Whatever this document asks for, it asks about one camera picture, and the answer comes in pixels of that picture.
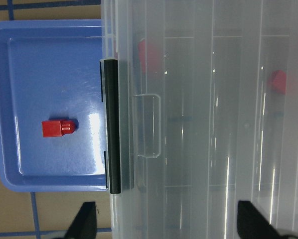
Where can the red block in box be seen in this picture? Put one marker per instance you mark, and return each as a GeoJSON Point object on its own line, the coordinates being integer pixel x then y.
{"type": "Point", "coordinates": [280, 83]}

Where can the clear plastic storage box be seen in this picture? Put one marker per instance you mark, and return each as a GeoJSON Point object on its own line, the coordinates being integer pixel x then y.
{"type": "Point", "coordinates": [109, 52]}

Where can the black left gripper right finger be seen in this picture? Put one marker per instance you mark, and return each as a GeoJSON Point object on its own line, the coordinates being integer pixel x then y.
{"type": "Point", "coordinates": [251, 224]}

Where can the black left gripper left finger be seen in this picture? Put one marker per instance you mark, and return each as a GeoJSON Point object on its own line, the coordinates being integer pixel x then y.
{"type": "Point", "coordinates": [84, 226]}

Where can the blue plastic tray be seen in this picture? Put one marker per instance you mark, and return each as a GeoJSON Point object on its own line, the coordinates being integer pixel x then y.
{"type": "Point", "coordinates": [50, 70]}

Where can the red block near latch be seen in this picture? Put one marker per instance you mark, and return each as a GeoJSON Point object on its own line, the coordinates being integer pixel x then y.
{"type": "Point", "coordinates": [149, 56]}

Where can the red block with stud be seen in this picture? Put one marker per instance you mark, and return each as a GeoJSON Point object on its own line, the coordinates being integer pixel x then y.
{"type": "Point", "coordinates": [57, 127]}

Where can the black box latch handle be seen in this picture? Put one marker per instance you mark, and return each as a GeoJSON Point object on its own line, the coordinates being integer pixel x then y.
{"type": "Point", "coordinates": [110, 97]}

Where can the clear ribbed box lid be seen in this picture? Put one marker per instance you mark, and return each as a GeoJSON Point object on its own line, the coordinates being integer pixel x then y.
{"type": "Point", "coordinates": [205, 131]}

